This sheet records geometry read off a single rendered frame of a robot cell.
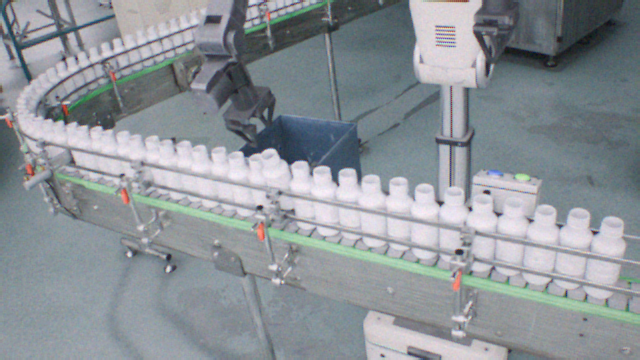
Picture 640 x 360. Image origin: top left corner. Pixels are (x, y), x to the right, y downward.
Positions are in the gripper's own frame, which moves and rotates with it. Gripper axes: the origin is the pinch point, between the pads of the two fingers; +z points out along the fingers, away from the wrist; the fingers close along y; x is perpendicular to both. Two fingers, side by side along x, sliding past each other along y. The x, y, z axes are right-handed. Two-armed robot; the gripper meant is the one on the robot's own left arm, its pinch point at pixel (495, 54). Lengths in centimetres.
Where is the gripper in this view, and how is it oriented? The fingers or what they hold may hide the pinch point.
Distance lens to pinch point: 110.2
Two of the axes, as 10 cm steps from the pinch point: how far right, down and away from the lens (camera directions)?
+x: -8.7, -1.7, 4.7
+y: 4.8, -5.2, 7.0
